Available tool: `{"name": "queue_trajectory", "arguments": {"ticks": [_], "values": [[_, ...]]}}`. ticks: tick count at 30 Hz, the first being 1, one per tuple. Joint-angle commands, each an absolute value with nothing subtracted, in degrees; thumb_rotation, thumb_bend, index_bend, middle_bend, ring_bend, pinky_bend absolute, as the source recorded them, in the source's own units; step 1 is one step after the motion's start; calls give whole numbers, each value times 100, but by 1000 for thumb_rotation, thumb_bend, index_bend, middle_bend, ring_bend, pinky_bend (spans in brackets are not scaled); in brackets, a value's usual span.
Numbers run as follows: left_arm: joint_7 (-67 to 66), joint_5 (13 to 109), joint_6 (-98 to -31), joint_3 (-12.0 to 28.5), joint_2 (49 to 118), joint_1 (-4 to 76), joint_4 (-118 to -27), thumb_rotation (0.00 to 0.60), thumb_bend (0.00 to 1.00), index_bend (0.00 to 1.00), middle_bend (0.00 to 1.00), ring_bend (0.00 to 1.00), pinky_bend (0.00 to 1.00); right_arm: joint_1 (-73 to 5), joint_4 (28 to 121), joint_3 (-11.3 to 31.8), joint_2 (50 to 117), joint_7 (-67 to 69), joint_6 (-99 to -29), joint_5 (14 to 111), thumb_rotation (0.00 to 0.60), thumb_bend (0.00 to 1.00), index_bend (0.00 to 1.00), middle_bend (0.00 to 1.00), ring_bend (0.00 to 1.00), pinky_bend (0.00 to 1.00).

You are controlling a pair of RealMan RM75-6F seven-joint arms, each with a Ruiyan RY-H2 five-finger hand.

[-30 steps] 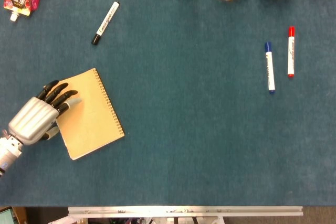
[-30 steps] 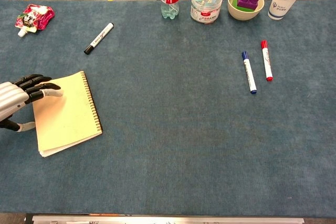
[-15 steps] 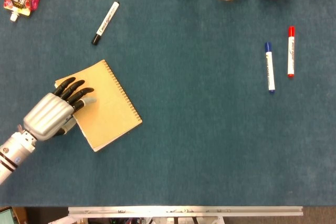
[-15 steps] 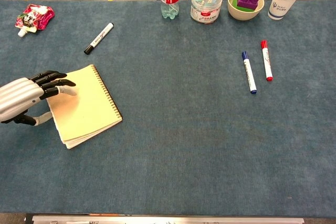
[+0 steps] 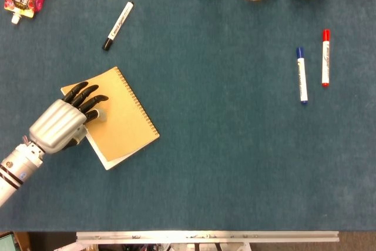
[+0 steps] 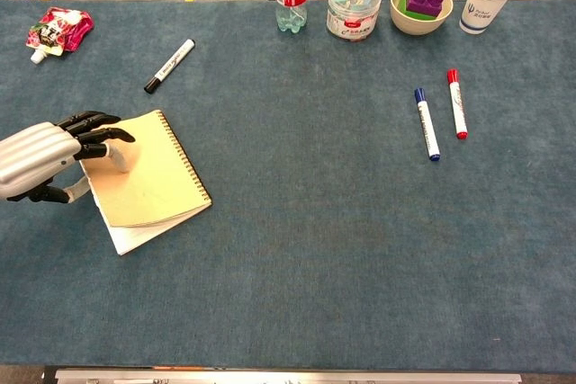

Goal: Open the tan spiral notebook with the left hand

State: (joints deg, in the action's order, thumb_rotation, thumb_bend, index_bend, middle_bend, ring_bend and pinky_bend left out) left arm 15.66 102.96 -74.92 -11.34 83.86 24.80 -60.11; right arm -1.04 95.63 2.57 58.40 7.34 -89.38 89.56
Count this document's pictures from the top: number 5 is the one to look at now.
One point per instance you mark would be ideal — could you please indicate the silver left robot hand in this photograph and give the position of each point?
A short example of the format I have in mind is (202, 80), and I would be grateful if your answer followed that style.
(57, 126)

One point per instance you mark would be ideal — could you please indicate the kraft cover spiral notebook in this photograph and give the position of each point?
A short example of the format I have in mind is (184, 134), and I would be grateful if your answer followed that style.
(126, 118)

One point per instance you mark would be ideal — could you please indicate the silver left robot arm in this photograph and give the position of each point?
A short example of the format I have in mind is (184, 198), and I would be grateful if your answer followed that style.
(17, 165)

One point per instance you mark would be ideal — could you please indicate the black cap marker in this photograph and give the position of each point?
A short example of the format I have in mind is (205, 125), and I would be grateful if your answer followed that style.
(118, 25)

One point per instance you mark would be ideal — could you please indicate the blue cap marker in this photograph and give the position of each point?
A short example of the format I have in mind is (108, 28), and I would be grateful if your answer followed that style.
(302, 75)

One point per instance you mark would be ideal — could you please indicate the red cap marker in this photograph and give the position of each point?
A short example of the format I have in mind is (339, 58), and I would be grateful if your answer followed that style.
(325, 58)

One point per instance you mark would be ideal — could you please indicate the green screen device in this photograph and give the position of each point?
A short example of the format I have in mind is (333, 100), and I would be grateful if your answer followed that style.
(6, 242)

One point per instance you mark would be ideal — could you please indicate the aluminium frame rail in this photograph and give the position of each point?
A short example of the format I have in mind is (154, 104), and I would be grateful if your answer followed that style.
(205, 237)

